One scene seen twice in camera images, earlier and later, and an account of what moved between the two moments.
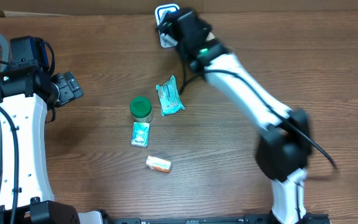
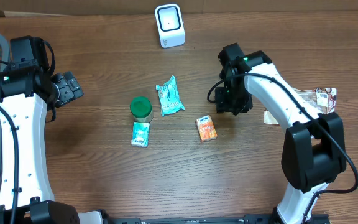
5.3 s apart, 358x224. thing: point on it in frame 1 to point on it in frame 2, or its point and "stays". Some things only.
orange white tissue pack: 158,164 to 206,128
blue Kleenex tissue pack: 140,134 stays
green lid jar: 141,109 stays
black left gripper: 69,86 stays
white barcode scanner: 160,10 stays
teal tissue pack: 169,99 stays
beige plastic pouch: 210,37 to 323,99
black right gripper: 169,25 to 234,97
